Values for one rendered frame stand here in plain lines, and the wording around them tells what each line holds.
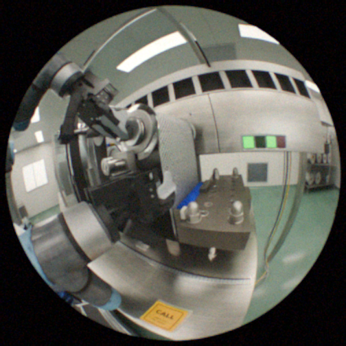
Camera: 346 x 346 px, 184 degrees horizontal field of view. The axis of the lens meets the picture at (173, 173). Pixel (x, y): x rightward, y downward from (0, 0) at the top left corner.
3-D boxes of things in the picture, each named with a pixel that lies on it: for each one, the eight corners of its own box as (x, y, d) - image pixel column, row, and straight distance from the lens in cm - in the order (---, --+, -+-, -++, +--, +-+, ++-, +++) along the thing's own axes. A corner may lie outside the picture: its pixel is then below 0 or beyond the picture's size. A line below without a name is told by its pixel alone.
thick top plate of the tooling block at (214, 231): (179, 241, 30) (176, 224, 26) (212, 185, 62) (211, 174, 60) (244, 250, 28) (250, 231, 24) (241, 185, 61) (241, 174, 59)
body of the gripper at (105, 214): (160, 167, 19) (93, 194, 12) (169, 211, 22) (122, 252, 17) (132, 169, 25) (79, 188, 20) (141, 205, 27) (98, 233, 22)
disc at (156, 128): (123, 162, 35) (117, 116, 38) (124, 162, 36) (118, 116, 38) (163, 156, 25) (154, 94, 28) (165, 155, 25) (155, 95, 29)
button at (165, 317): (143, 318, 31) (138, 318, 29) (160, 301, 30) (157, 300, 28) (172, 331, 30) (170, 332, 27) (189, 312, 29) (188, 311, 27)
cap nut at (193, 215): (183, 222, 26) (180, 205, 24) (189, 213, 29) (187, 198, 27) (198, 224, 25) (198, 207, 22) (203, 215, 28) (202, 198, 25)
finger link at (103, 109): (124, 118, 24) (95, 93, 24) (121, 123, 23) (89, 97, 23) (113, 126, 28) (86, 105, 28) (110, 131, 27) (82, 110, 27)
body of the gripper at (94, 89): (122, 93, 29) (93, 64, 30) (101, 116, 23) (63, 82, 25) (106, 106, 34) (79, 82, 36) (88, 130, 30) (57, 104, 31)
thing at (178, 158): (170, 215, 31) (158, 143, 26) (197, 185, 50) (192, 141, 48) (171, 215, 31) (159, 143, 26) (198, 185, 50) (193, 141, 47)
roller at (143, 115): (123, 156, 34) (119, 119, 36) (169, 148, 53) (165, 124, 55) (154, 150, 25) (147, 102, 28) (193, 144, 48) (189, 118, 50)
